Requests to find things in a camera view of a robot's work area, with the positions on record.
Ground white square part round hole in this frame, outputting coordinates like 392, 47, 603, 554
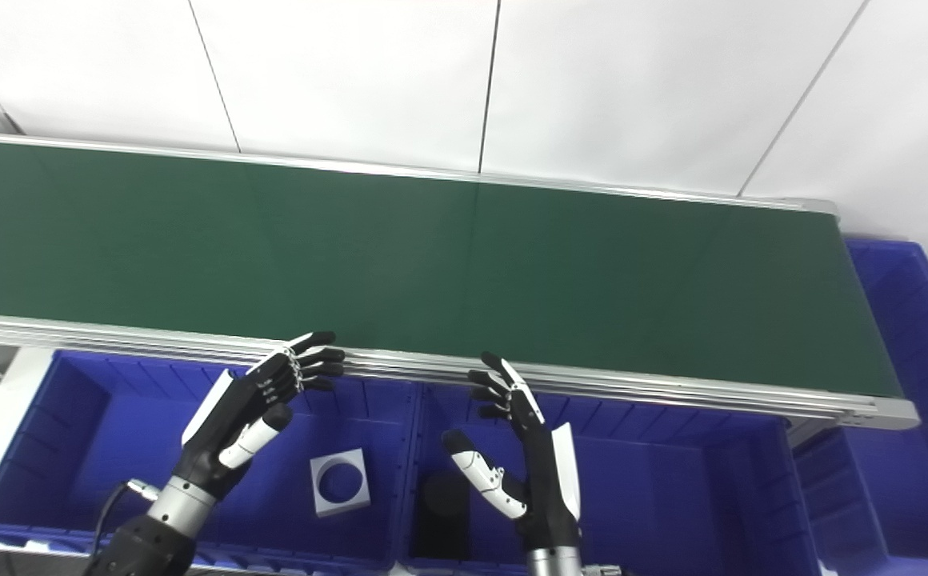
310, 448, 371, 518

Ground green conveyor belt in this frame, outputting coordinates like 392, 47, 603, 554
0, 138, 905, 398
0, 108, 921, 430

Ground black cylinder part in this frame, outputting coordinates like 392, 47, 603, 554
418, 472, 471, 561

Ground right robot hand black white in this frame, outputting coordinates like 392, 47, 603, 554
442, 350, 583, 553

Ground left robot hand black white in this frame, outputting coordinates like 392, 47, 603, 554
176, 331, 346, 501

